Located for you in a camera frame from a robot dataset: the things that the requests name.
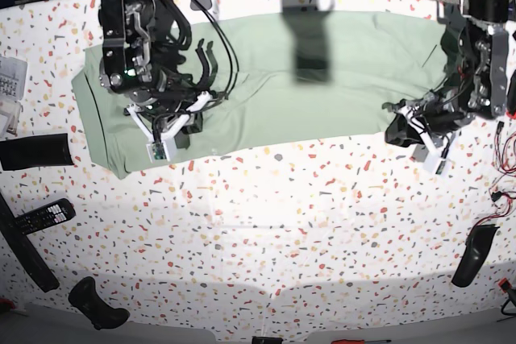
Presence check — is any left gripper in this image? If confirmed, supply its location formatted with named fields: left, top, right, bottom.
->
left=385, top=97, right=475, bottom=147

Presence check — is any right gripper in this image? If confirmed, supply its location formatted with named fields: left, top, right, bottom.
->
left=124, top=39, right=218, bottom=147

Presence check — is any light green T-shirt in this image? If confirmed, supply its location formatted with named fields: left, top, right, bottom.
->
left=71, top=10, right=460, bottom=180

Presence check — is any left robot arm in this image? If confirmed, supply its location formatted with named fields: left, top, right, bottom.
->
left=382, top=0, right=515, bottom=148

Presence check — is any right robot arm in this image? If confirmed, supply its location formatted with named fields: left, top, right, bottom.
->
left=98, top=0, right=219, bottom=154

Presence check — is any black curved shell piece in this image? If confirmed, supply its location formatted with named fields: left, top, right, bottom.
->
left=451, top=224, right=498, bottom=288

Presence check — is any black cylinder tube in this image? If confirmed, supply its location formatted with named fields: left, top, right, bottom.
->
left=1, top=133, right=73, bottom=171

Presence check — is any black TV remote control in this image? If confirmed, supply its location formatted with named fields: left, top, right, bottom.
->
left=15, top=198, right=76, bottom=235

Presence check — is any long black bar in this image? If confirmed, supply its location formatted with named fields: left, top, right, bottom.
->
left=1, top=197, right=60, bottom=292

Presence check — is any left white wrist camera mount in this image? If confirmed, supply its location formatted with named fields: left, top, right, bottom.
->
left=382, top=100, right=455, bottom=176

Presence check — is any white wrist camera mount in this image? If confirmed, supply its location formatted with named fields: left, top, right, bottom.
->
left=382, top=100, right=455, bottom=176
left=126, top=92, right=212, bottom=163

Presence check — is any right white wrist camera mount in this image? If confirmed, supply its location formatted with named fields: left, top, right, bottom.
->
left=126, top=92, right=212, bottom=163

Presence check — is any red and black wire bundle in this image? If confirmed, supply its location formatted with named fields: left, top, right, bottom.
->
left=473, top=118, right=516, bottom=236

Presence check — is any black curved handle piece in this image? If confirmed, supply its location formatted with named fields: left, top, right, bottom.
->
left=68, top=276, right=130, bottom=330

